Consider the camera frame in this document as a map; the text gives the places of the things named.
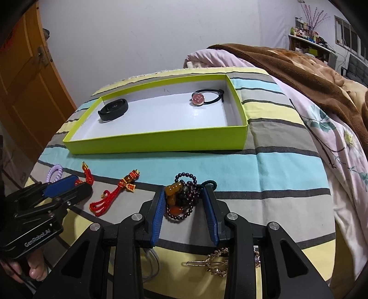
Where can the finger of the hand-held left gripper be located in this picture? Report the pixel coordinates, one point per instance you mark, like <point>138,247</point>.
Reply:
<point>77,192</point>
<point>60,185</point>

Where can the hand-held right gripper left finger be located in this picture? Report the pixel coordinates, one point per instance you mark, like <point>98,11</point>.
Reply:
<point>158,218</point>

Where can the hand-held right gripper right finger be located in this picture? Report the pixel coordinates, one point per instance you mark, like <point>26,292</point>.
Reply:
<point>209,218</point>

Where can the small red gold knot charm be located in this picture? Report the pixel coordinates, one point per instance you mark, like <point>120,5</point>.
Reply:
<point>87,175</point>

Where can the gold ornate hair clip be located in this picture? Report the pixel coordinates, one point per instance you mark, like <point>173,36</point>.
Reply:
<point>218,270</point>

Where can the lime green cardboard box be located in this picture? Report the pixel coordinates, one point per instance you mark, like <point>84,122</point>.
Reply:
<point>161,141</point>

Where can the person's left hand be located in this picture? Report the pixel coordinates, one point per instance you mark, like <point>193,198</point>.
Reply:
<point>36,268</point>

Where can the black wristband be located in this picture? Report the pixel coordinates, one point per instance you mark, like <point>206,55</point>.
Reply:
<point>115,110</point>

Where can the orange wooden door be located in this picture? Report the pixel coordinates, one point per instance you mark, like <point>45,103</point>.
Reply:
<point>26,95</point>

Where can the metal door latch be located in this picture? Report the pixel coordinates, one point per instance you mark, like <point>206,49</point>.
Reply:
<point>43,54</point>

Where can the brown fleece blanket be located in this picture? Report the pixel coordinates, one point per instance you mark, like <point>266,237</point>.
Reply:
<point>302,72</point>

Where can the cluttered white shelf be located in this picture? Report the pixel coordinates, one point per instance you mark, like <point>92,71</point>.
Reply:
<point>310,43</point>

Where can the black padded headboard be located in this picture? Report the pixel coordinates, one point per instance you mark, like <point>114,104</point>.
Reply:
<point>358,70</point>

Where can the purple flower branches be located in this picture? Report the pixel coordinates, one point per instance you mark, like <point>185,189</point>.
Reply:
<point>314,17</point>

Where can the window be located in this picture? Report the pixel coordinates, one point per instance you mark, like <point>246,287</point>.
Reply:
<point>349,34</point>

